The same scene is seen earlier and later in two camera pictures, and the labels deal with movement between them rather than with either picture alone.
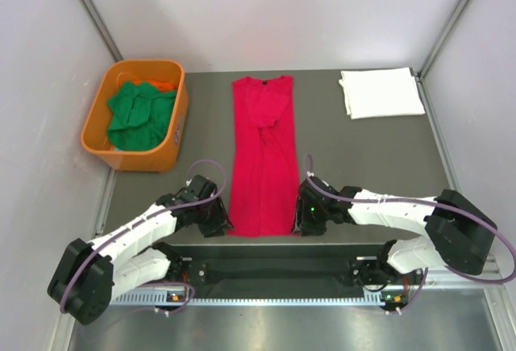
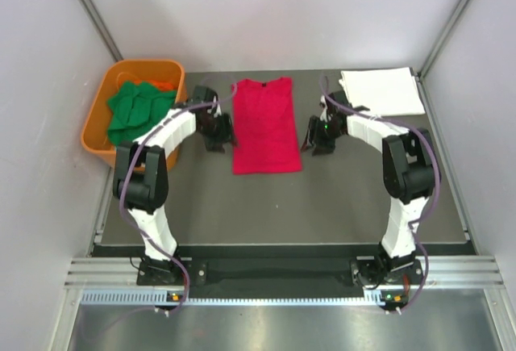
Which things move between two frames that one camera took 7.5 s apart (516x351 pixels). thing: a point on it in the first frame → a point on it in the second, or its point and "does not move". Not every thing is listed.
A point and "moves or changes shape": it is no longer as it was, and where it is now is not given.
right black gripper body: (312, 219) → (322, 135)
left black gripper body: (211, 216) → (218, 131)
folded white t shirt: (381, 93) does not move
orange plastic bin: (95, 135) does not move
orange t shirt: (161, 85) does not move
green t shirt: (140, 116) does not move
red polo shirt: (264, 185) moves or changes shape
